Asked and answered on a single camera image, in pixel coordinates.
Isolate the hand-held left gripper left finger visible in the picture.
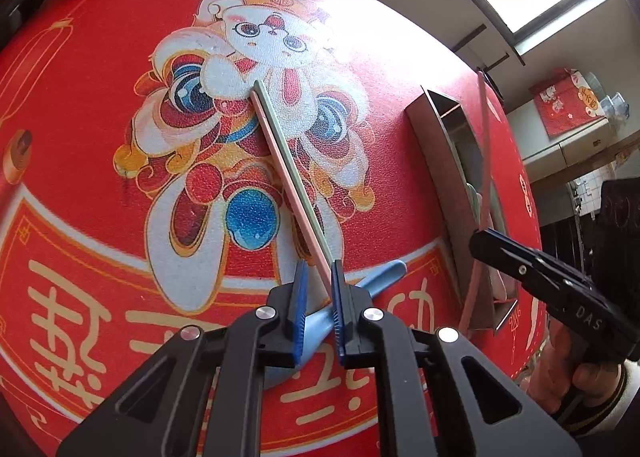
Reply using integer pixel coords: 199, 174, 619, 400
56, 261, 309, 457

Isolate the pink chopstick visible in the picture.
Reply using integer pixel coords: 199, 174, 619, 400
250, 90, 335, 295
459, 70, 496, 335

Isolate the person's right hand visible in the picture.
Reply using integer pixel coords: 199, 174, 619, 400
530, 322, 626, 415

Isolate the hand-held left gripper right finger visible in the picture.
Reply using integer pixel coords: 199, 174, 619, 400
331, 260, 584, 457

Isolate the blue spoon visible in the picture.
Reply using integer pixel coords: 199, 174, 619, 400
262, 259, 408, 390

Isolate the red wall poster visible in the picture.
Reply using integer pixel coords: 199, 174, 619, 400
529, 68, 608, 138

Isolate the stainless steel utensil tray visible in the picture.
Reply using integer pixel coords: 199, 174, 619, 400
405, 86, 521, 335

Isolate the person's right forearm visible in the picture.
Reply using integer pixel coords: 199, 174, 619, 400
560, 362, 640, 457

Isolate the white cabinet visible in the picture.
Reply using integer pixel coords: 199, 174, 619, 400
522, 130, 640, 183

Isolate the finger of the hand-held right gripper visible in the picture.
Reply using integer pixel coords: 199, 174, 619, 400
469, 231, 567, 299
486, 228, 545, 261

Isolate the green chopstick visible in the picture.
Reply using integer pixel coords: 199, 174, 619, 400
254, 80, 336, 265

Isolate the red printed table mat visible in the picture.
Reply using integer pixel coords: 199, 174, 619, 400
0, 0, 546, 457

